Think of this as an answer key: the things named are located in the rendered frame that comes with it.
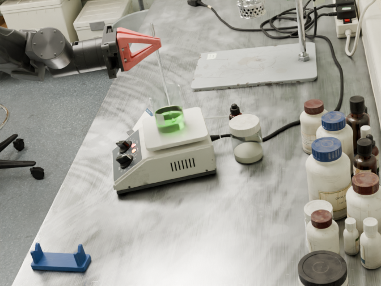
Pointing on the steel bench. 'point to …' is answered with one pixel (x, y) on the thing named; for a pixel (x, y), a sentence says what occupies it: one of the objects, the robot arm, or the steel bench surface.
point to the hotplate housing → (168, 165)
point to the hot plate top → (198, 120)
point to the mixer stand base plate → (254, 67)
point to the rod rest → (59, 260)
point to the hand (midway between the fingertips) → (156, 43)
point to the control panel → (128, 155)
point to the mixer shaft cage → (251, 8)
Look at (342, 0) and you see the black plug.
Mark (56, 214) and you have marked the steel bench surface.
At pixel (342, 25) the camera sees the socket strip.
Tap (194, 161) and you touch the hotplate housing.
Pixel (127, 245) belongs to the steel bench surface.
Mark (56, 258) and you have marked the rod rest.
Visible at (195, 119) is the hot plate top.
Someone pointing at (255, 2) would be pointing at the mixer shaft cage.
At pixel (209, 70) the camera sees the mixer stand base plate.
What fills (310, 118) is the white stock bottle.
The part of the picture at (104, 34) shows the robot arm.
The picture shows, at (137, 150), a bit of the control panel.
